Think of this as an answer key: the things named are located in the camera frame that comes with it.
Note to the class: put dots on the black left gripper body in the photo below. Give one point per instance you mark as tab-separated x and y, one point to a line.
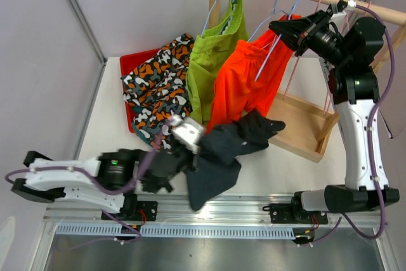
183	158

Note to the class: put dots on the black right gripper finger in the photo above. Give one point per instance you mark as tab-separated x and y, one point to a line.
296	43
301	27

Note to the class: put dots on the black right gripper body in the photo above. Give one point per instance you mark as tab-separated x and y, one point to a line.
325	41

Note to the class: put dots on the blue hanger of black shorts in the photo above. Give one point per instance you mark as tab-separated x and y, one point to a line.
277	37

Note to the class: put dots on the pink hanger of teal shorts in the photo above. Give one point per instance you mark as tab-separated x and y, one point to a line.
344	26

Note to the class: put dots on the pink hanger of camouflage shorts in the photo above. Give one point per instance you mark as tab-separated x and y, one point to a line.
296	62

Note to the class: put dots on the black shorts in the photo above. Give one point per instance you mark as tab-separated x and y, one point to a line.
215	169

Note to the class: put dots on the orange grey camouflage shorts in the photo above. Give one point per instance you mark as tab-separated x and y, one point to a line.
154	86

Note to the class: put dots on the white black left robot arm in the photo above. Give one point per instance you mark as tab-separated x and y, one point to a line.
107	181

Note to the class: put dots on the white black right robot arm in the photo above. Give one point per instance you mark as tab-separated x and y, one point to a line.
355	93

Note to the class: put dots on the blue hanger of orange shorts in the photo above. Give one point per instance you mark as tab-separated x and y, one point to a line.
269	14

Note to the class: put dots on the blue hanger of green shorts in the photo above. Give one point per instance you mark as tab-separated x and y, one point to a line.
212	14

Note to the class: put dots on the lime green shorts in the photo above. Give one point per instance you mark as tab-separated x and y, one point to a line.
210	51

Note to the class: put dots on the wooden clothes rack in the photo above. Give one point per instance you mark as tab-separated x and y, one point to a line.
309	133

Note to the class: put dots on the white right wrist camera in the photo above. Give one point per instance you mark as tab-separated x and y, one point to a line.
338	11

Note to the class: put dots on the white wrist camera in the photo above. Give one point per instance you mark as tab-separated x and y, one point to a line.
338	11
187	131

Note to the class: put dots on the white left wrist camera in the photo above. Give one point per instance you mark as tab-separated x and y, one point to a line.
187	131

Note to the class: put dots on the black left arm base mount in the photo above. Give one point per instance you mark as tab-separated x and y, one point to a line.
138	211

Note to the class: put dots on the slotted grey cable duct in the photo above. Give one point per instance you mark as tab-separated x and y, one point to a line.
185	231

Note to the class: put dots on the aluminium mounting rail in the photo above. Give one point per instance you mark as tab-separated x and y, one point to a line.
228	210

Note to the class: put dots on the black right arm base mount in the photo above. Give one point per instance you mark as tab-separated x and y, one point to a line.
294	214

